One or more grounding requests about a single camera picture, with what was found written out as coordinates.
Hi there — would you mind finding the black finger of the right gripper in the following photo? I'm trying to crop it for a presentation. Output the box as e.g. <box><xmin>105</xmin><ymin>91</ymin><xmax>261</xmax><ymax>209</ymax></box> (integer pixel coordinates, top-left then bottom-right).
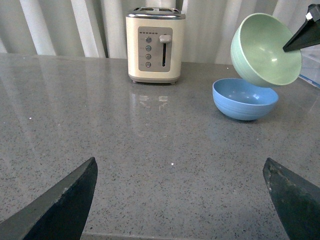
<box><xmin>282</xmin><ymin>4</ymin><xmax>320</xmax><ymax>52</ymax></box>

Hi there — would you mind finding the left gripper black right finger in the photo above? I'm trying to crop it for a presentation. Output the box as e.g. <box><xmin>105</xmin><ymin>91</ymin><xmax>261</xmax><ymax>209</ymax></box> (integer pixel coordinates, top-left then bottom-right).
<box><xmin>262</xmin><ymin>157</ymin><xmax>320</xmax><ymax>240</ymax></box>

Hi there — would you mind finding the white pleated curtain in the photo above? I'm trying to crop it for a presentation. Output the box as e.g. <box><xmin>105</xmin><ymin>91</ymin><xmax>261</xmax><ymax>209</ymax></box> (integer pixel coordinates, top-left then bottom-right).
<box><xmin>0</xmin><ymin>0</ymin><xmax>311</xmax><ymax>64</ymax></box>

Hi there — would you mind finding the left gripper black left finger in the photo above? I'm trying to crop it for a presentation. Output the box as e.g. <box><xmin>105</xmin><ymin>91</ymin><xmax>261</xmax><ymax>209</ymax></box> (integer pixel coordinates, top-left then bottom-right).
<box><xmin>0</xmin><ymin>157</ymin><xmax>97</xmax><ymax>240</ymax></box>

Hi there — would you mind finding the light green bowl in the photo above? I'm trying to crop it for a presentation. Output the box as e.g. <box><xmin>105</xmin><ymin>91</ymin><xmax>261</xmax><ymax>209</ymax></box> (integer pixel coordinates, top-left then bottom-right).
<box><xmin>230</xmin><ymin>13</ymin><xmax>302</xmax><ymax>88</ymax></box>

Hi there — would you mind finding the cream toaster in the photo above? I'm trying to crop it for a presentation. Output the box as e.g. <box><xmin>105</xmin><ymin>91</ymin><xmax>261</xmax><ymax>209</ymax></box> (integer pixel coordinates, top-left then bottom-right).
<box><xmin>125</xmin><ymin>6</ymin><xmax>186</xmax><ymax>84</ymax></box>

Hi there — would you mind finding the light blue bowl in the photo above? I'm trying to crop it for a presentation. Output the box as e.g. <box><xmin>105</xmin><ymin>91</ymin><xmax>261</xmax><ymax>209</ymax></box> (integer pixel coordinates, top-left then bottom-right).
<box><xmin>212</xmin><ymin>78</ymin><xmax>279</xmax><ymax>121</ymax></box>

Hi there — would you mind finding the clear plastic food container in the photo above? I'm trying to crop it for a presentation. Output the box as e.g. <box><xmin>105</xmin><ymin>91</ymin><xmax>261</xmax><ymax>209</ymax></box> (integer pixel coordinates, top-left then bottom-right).
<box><xmin>299</xmin><ymin>45</ymin><xmax>320</xmax><ymax>88</ymax></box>

